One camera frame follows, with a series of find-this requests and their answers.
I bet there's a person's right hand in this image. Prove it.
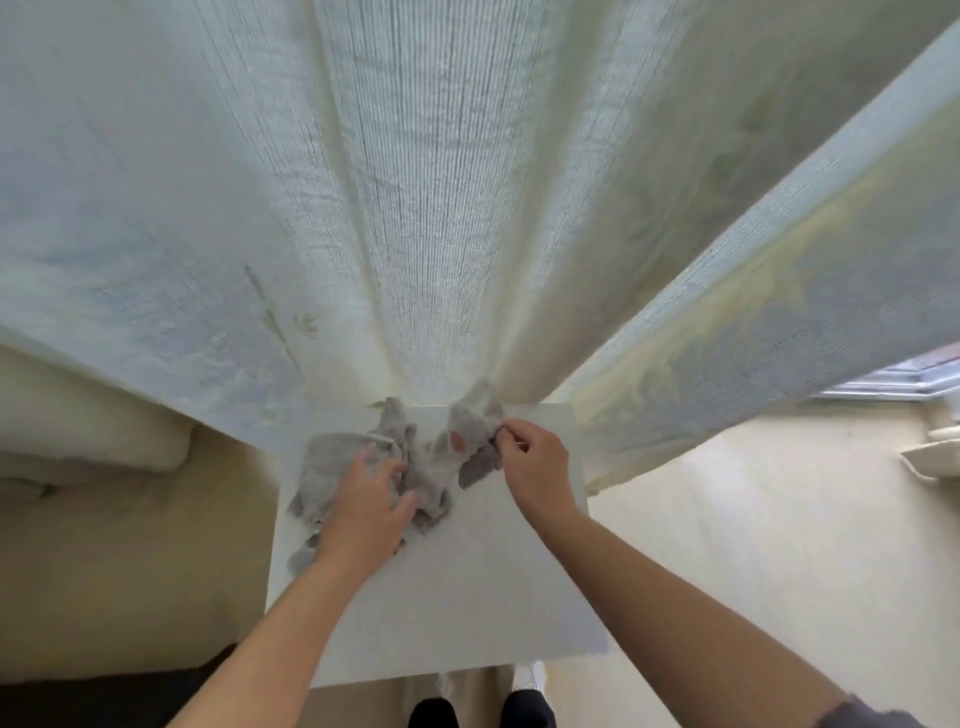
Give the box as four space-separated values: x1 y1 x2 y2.
493 418 581 530

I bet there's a person's left hand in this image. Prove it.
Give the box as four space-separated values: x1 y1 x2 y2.
315 450 422 581

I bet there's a pile of grey cloths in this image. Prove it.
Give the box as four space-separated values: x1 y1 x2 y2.
433 381 509 491
286 396 455 576

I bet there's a person's left forearm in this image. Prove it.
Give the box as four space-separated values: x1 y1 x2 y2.
168 552 377 728

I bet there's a person's right forearm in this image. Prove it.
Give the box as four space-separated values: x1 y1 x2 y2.
532 502 851 728

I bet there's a person's black trouser leg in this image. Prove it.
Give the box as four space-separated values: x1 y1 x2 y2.
501 690 558 728
408 694 461 728

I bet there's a white table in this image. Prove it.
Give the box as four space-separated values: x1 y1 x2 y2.
265 400 612 690

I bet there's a white linen curtain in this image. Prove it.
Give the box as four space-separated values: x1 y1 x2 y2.
0 0 960 519

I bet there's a black floor mat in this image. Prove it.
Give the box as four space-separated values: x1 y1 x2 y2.
0 645 242 728

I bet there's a white bundled curtain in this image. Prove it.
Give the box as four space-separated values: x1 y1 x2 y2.
900 424 960 482

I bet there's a white sliding door frame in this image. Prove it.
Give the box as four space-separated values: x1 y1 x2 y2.
817 342 960 404

